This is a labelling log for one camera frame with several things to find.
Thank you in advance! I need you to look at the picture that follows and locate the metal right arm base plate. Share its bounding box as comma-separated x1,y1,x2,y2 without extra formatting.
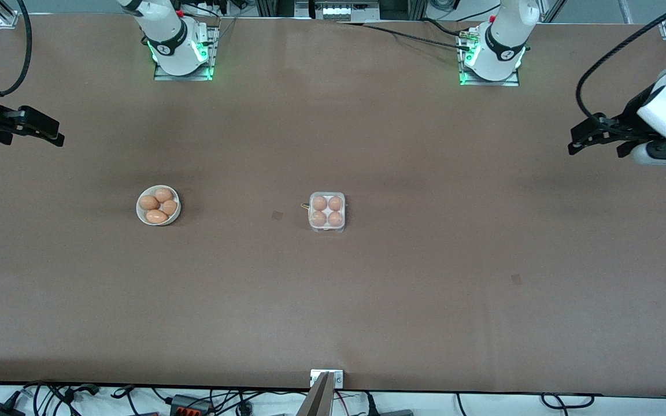
154,26,219,81

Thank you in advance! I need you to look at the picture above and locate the silver table edge bracket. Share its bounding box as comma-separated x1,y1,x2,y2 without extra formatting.
310,370,344,389

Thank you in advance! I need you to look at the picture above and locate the white round bowl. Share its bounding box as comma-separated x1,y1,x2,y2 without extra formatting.
136,185,182,226

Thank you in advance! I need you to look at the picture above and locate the black box with orange clips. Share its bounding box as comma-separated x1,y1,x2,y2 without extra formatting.
170,394,214,416

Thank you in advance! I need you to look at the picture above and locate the thick black left gripper cable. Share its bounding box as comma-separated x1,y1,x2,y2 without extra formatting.
576,0,666,122

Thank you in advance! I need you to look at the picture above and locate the clear plastic egg carton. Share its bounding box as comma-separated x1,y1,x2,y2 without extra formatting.
300,191,346,233

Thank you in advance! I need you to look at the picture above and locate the brown camera mount beam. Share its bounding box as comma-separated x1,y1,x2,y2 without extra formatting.
295,372,335,416

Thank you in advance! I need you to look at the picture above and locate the black cable tangle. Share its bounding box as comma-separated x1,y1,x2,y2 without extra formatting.
20,380,100,416

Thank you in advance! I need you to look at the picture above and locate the long black table cable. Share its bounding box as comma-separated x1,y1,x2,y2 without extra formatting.
338,22,472,51

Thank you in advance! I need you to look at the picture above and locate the aluminium frame rack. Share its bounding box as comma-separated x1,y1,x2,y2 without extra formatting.
255,0,427,21

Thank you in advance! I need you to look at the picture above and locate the short black table cable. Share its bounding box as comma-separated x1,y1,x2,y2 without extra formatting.
421,17,465,38

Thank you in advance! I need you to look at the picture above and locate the black looped cable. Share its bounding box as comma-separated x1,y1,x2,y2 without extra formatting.
541,393,595,410

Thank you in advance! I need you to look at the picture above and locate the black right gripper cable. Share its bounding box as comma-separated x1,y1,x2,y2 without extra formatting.
0,0,34,96

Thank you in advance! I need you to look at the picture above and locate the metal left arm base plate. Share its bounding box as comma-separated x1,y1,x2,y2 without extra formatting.
458,26,520,87

